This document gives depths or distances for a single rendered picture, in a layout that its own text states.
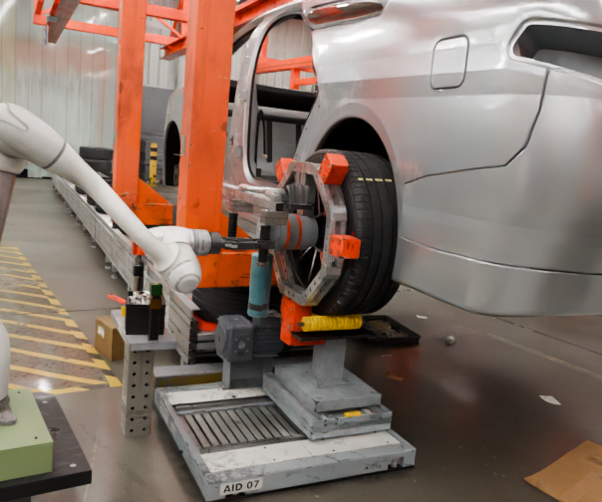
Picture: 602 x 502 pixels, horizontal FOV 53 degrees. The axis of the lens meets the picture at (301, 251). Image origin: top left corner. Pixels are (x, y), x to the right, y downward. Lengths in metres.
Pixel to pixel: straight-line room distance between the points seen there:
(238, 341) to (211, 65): 1.17
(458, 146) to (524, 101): 0.26
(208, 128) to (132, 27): 2.05
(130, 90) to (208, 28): 1.94
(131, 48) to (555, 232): 3.47
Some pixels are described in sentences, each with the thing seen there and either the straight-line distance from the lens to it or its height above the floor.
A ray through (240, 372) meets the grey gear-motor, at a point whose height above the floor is 0.12.
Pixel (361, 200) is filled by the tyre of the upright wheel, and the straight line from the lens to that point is 2.14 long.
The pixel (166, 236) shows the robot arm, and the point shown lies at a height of 0.86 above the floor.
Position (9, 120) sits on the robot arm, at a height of 1.17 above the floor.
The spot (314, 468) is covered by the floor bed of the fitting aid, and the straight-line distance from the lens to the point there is 2.26.
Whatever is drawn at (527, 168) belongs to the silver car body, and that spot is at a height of 1.17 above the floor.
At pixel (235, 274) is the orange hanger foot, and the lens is 2.77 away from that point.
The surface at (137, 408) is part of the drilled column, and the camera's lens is 2.52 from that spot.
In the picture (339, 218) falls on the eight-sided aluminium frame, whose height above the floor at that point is 0.94.
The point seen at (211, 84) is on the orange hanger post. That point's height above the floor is 1.41.
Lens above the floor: 1.16
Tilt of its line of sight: 9 degrees down
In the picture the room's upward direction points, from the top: 5 degrees clockwise
